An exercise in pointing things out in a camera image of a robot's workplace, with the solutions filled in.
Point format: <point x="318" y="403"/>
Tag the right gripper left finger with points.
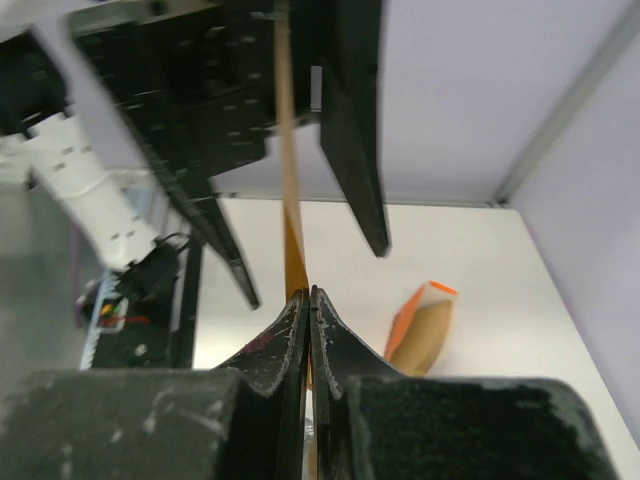
<point x="241" y="420"/>

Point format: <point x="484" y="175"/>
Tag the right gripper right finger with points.
<point x="373" y="422"/>

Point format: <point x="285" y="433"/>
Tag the right aluminium corner post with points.
<point x="572" y="102"/>

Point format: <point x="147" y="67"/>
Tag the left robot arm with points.
<point x="37" y="114"/>

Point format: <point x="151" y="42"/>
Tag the brown paper coffee filter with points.
<point x="296" y="278"/>

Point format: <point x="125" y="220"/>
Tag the orange coffee filter box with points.
<point x="420" y="329"/>

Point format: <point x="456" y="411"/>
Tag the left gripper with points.
<point x="216" y="62"/>

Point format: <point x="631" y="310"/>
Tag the grey slotted cable duct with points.
<point x="101" y="306"/>

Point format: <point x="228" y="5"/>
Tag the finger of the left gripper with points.
<point x="343" y="40"/>

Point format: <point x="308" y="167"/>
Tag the black mounting base plate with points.
<point x="159" y="333"/>

